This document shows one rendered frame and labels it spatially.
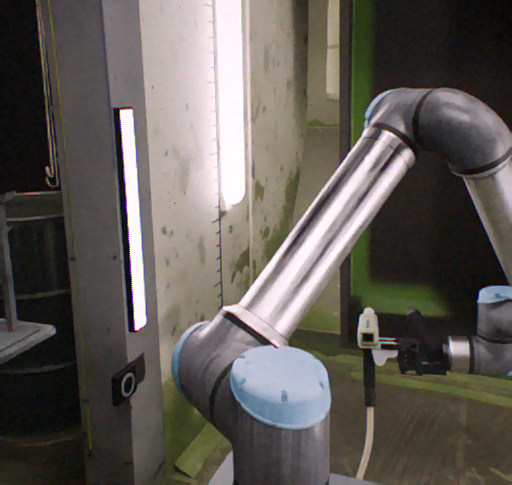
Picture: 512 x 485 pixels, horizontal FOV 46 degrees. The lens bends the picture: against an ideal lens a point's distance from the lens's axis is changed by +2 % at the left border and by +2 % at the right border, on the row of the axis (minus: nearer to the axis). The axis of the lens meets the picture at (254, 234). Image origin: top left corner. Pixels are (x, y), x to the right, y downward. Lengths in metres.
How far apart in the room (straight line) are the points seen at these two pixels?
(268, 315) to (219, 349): 0.10
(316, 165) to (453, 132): 2.18
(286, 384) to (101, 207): 0.95
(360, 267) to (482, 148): 1.26
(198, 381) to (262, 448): 0.18
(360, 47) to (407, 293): 0.92
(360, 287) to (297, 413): 1.51
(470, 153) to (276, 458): 0.61
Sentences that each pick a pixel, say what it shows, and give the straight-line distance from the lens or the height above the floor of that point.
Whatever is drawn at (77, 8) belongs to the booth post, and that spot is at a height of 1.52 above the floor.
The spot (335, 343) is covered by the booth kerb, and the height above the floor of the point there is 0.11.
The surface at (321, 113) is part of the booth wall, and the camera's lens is 3.36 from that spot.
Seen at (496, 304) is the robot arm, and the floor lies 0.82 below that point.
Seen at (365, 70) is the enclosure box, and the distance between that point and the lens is 2.07.
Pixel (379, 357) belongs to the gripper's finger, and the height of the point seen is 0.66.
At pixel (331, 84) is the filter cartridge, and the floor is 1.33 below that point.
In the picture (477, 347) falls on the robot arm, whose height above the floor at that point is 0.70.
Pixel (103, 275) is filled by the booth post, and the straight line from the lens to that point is 1.76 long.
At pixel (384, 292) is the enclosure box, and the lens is 2.37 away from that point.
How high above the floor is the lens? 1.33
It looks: 14 degrees down
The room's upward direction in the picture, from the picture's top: 1 degrees counter-clockwise
